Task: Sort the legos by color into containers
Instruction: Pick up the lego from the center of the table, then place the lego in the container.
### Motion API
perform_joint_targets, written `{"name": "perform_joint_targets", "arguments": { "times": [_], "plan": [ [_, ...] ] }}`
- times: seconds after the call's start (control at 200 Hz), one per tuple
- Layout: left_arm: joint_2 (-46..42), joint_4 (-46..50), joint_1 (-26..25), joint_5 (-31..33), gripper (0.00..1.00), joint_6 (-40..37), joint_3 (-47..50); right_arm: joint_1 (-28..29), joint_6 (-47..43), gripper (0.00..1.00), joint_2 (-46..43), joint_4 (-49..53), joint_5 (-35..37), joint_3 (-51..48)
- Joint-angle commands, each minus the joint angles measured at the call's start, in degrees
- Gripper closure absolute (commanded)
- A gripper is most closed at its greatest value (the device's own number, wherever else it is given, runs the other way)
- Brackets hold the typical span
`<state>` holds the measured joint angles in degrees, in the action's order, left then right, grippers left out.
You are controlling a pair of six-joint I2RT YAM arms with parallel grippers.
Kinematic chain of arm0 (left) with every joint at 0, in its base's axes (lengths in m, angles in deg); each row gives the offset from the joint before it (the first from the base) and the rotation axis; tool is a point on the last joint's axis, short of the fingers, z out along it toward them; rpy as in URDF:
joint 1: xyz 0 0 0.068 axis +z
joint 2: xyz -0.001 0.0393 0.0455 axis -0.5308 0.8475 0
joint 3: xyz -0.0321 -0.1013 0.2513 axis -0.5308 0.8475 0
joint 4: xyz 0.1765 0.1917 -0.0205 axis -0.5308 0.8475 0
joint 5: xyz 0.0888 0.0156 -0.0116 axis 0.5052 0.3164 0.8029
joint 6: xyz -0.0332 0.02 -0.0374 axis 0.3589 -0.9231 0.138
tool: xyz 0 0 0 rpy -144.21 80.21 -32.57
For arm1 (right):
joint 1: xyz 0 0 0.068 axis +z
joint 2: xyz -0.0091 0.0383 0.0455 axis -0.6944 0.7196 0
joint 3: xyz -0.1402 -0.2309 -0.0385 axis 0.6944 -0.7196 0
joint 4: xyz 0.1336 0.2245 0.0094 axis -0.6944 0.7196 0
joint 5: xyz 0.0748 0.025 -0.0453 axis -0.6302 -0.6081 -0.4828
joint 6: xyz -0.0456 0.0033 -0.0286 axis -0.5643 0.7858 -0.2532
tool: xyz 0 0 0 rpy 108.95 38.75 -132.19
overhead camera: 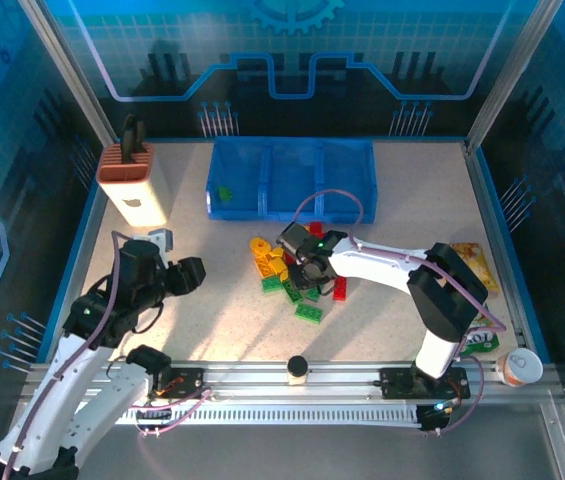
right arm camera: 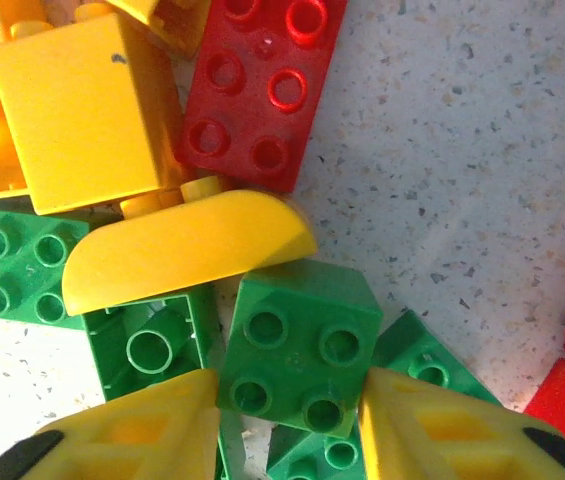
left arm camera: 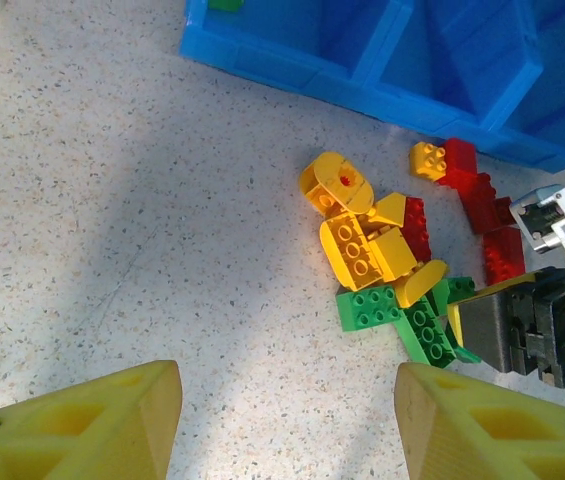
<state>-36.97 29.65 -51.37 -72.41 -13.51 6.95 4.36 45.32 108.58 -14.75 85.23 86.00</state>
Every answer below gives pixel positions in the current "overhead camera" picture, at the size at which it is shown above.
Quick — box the yellow lego cube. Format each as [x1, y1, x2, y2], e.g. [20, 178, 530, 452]
[267, 247, 289, 275]

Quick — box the yellow lego with round hole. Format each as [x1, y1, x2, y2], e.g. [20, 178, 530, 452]
[249, 236, 274, 259]

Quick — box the blue three-compartment plastic bin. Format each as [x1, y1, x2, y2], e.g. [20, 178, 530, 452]
[205, 138, 378, 224]

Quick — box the white knife block brown top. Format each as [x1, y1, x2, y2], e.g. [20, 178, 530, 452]
[95, 142, 170, 229]

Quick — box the white cylinder with black cap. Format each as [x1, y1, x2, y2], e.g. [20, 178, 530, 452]
[286, 354, 310, 386]

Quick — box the black control board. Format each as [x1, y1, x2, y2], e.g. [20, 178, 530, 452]
[134, 407, 173, 425]
[417, 402, 456, 432]

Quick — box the yellow snack bag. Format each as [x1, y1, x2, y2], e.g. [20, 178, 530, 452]
[449, 242, 501, 297]

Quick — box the green snack bag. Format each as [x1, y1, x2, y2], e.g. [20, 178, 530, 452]
[460, 299, 502, 357]

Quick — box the white and orange can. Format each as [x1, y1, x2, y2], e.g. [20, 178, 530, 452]
[495, 348, 545, 389]

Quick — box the aluminium table side rail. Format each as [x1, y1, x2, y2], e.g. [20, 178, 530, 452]
[463, 141, 538, 351]
[36, 184, 108, 364]

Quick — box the aluminium mounting rail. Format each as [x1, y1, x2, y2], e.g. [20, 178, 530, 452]
[26, 360, 561, 402]

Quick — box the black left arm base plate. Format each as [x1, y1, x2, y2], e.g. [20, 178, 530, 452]
[147, 366, 212, 401]

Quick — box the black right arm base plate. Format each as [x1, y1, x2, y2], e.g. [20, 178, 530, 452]
[379, 367, 472, 401]

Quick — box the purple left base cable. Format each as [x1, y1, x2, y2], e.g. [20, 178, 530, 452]
[129, 387, 213, 439]

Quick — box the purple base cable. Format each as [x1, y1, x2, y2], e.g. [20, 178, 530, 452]
[129, 387, 213, 439]
[431, 357, 486, 436]

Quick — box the black knife handle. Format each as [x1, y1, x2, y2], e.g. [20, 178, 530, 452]
[120, 113, 137, 164]
[132, 122, 147, 161]

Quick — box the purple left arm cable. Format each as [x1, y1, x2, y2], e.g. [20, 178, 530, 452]
[0, 230, 128, 474]

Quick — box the white slotted cable duct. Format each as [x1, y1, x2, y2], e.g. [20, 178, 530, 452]
[114, 403, 426, 427]

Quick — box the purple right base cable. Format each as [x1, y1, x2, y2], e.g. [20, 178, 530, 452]
[431, 357, 486, 436]

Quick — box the aluminium frame post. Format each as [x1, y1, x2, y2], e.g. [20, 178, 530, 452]
[464, 0, 563, 154]
[16, 0, 118, 146]

